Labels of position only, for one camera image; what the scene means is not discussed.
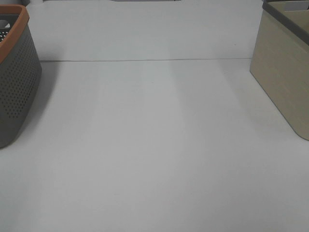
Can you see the beige basket grey rim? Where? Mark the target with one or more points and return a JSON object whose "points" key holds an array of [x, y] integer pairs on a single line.
{"points": [[280, 62]]}

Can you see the grey perforated basket orange rim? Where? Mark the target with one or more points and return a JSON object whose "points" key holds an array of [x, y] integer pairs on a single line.
{"points": [[20, 71]]}

